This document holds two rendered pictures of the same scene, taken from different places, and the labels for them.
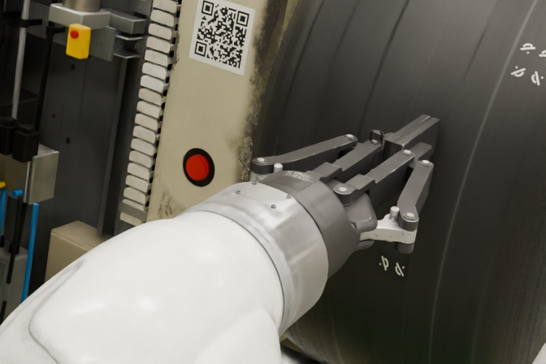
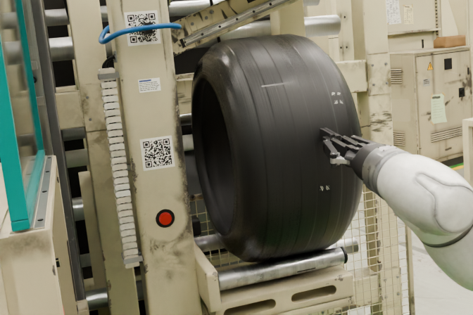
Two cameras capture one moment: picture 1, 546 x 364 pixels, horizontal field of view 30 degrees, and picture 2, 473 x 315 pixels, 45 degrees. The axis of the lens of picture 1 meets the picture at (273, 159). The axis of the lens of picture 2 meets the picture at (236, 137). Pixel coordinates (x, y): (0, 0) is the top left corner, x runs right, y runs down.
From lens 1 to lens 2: 0.85 m
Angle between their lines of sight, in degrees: 43
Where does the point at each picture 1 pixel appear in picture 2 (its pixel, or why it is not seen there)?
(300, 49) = (258, 128)
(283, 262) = not seen: hidden behind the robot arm
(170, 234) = (417, 157)
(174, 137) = (147, 211)
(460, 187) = not seen: hidden behind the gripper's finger
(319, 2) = (254, 108)
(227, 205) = (394, 151)
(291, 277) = not seen: hidden behind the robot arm
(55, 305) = (443, 178)
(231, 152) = (179, 202)
